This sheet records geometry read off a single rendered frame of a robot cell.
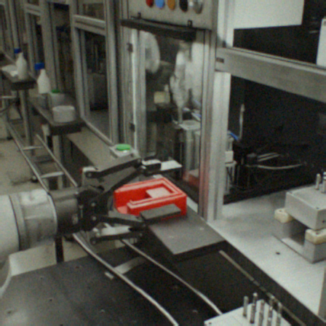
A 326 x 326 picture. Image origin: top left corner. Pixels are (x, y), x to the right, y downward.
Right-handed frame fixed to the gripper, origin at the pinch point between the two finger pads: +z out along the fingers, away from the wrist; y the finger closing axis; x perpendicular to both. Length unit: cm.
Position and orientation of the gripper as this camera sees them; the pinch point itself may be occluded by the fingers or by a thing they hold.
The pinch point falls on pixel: (164, 190)
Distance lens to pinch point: 80.3
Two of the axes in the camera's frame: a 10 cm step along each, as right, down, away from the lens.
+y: 0.0, -9.2, -3.9
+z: 8.9, -1.7, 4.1
